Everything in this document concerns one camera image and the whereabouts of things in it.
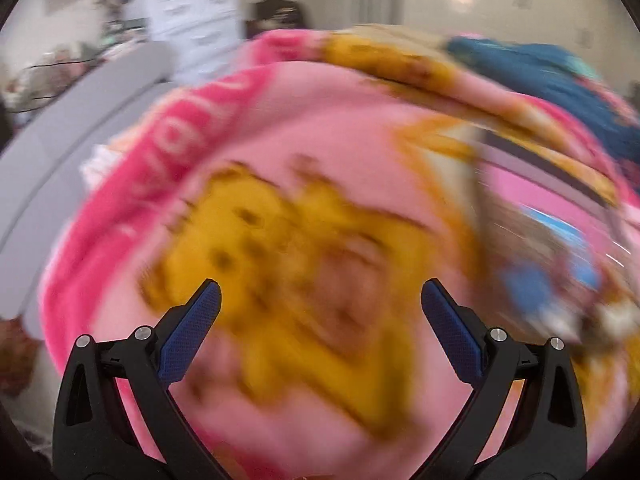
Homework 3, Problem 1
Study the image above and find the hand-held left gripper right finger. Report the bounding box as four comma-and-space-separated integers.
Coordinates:
415, 279, 588, 480

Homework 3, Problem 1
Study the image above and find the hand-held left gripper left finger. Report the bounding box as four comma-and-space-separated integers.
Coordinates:
52, 278, 228, 480

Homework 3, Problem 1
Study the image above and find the blue hair clip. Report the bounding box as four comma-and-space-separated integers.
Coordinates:
502, 260, 556, 316

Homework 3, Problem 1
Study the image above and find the pink book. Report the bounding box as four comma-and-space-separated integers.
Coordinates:
490, 165, 631, 281

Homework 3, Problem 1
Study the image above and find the reddish brown patterned cloth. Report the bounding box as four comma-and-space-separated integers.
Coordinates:
0, 317, 43, 396

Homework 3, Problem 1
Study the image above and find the grey desk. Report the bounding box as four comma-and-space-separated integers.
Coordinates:
0, 40, 173, 341

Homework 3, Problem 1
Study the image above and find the pink bear printed blanket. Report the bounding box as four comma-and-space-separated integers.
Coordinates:
37, 27, 640, 480

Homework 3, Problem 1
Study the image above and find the blue floral quilt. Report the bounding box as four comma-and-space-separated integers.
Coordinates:
445, 35, 640, 176

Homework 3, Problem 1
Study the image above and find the desk clutter pile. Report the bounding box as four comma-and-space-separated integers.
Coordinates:
0, 0, 151, 126

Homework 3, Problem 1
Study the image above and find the white drawer cabinet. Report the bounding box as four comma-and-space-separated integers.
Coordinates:
145, 0, 241, 73

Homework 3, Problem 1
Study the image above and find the black bag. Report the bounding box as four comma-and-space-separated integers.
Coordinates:
247, 0, 306, 36

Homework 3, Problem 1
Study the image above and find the white wardrobe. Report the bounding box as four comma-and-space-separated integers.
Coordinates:
405, 0, 636, 91

